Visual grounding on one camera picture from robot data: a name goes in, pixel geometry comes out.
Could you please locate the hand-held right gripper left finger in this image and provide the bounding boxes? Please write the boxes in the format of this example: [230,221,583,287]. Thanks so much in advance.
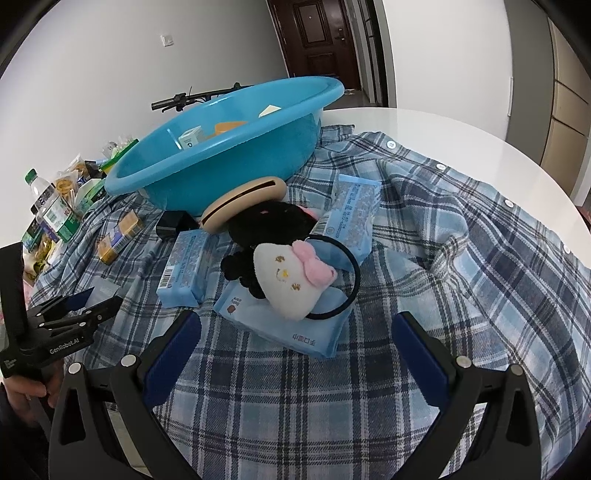
[48,310,202,480]

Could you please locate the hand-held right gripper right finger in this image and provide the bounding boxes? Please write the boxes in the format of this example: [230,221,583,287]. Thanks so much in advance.
[392,311,543,480]

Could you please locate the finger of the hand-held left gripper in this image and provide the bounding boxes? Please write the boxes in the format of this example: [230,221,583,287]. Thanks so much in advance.
[41,296,123,334]
[29,290,93,320]

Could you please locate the gold topped box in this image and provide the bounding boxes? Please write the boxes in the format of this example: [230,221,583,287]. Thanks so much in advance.
[113,210,143,238]

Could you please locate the pale teal carton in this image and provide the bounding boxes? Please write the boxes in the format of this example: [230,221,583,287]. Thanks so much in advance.
[179,126,208,151]

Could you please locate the blue plastic basin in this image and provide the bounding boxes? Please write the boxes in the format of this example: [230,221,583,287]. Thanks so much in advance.
[105,77,345,210]

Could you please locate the orange pill case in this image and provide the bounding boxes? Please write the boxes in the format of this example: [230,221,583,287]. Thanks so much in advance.
[205,121,247,141]

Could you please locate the person's left forearm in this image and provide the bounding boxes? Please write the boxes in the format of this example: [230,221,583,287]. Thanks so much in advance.
[0,392,49,480]

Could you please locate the person's left hand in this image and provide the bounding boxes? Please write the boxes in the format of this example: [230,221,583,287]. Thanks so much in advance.
[4,362,64,409]

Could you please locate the grey blue flat box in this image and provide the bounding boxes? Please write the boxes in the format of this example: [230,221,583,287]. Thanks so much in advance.
[85,277,122,308]

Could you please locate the clear nut snack bag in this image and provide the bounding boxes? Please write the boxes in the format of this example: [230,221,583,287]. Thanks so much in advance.
[28,235,61,273]

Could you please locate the gold box blue white band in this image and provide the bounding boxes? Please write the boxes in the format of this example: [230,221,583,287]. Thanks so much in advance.
[97,231,127,265]

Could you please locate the bag of nuts snack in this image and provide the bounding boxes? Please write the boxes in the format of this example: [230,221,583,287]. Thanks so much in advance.
[21,222,47,253]

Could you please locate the blue patterned tissue pack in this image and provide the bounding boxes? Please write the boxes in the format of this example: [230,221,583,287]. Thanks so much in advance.
[156,229,218,308]
[310,174,383,259]

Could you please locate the blue plaid shirt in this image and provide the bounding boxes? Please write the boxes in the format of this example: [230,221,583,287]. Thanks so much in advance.
[34,124,591,480]

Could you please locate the clear water bottle green cap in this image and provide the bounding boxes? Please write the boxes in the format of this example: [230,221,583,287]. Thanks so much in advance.
[24,168,81,243]

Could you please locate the green tissue pack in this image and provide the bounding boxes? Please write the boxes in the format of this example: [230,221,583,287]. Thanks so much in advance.
[74,178,109,215]

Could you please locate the small black box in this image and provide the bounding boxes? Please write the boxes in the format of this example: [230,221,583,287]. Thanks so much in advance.
[156,210,199,241]

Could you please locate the clear cookie packet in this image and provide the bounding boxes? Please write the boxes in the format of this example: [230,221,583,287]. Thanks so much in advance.
[53,157,95,195]

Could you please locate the blue wet wipes pack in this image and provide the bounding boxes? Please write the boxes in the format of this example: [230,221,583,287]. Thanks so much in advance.
[213,240,356,358]

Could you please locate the white cat plush headband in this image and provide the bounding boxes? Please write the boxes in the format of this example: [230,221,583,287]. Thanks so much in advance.
[252,234,362,322]

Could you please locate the yellow green plastic container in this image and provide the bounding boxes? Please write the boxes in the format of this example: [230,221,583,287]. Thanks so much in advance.
[97,138,139,174]

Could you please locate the beige round compact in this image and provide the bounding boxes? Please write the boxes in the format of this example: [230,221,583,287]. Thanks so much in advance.
[199,176,288,232]

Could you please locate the black plush toy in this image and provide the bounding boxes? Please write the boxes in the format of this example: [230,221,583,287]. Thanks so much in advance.
[221,200,324,301]

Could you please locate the black bicycle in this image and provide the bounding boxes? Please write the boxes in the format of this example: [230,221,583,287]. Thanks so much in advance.
[151,82,254,112]

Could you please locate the gold grey refrigerator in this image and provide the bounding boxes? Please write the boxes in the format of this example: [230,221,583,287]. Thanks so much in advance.
[505,18,591,227]

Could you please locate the black framed glass door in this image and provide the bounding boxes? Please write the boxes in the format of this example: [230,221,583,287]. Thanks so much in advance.
[355,0,398,109]

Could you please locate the dark brown entrance door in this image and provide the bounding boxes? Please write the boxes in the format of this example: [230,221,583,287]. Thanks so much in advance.
[267,0,361,90]

